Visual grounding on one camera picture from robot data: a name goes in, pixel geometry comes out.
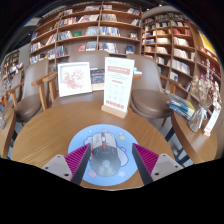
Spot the white sign on wooden base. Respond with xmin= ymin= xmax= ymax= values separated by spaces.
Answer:
xmin=100 ymin=56 xmax=136 ymax=120

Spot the stack of books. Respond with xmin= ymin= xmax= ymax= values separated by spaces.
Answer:
xmin=165 ymin=93 xmax=196 ymax=121

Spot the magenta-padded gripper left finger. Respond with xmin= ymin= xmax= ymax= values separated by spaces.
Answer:
xmin=41 ymin=143 xmax=92 ymax=186

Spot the beige padded wooden armchair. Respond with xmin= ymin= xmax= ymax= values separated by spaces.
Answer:
xmin=6 ymin=58 xmax=51 ymax=123
xmin=46 ymin=49 xmax=111 ymax=108
xmin=125 ymin=53 xmax=188 ymax=128

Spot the round light blue mouse pad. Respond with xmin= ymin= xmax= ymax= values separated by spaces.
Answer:
xmin=67 ymin=123 xmax=139 ymax=187

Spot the small white table sign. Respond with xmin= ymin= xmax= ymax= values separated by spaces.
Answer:
xmin=203 ymin=108 xmax=222 ymax=137

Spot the tall wooden bookshelf unit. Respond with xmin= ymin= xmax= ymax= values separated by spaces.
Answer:
xmin=139 ymin=12 xmax=224 ymax=111

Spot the distant wooden bookshelf unit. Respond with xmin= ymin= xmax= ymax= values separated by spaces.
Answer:
xmin=1 ymin=49 xmax=20 ymax=79

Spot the white framed flower picture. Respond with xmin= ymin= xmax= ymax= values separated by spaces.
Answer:
xmin=57 ymin=61 xmax=93 ymax=98

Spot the grey computer mouse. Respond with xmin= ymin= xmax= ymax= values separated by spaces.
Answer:
xmin=89 ymin=131 xmax=118 ymax=178

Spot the glass vase with dried flowers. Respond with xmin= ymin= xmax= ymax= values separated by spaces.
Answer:
xmin=187 ymin=75 xmax=221 ymax=134

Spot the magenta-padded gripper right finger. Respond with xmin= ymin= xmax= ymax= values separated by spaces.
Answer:
xmin=131 ymin=143 xmax=184 ymax=186

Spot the dark standing book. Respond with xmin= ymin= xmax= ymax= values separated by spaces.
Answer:
xmin=89 ymin=68 xmax=106 ymax=92

